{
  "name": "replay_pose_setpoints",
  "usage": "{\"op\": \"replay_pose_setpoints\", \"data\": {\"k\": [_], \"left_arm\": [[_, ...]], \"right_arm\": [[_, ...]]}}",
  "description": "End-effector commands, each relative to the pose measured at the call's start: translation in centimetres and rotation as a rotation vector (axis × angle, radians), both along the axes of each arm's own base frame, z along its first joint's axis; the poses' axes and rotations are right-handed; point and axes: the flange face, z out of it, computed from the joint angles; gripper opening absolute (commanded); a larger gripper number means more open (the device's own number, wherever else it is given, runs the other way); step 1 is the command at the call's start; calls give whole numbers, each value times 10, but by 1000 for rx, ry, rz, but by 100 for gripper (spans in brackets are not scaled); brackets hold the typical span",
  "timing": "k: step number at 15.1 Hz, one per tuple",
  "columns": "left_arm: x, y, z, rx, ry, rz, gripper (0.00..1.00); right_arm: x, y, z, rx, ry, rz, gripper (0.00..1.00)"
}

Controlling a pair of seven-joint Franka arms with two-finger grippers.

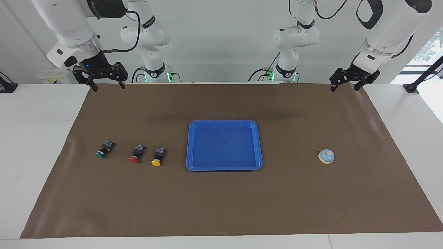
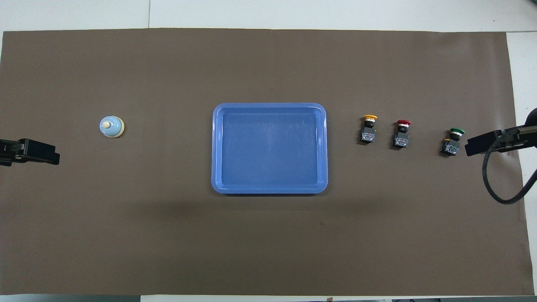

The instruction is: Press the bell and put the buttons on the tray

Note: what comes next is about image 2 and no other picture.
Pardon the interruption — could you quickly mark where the red mushroom push button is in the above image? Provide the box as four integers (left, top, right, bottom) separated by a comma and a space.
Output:
392, 120, 412, 148

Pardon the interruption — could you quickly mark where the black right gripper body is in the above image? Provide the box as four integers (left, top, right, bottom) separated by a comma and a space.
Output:
497, 125, 526, 151

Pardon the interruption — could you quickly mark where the green mushroom push button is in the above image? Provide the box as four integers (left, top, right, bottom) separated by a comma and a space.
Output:
441, 128, 465, 157

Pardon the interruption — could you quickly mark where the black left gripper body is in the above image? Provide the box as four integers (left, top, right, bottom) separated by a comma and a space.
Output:
0, 139, 26, 167

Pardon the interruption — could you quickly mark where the yellow mushroom push button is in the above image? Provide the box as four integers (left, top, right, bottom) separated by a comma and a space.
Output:
360, 114, 378, 144

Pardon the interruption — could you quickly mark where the blue plastic tray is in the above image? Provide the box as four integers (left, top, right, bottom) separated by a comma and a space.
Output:
211, 103, 328, 195

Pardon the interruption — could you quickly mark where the light blue call bell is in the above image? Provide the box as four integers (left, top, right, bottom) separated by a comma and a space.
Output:
99, 115, 125, 138

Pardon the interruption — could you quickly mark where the brown table mat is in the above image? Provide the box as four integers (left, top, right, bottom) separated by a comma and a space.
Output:
0, 28, 535, 296

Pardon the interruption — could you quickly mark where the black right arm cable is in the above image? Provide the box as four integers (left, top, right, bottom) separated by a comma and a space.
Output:
482, 129, 537, 205

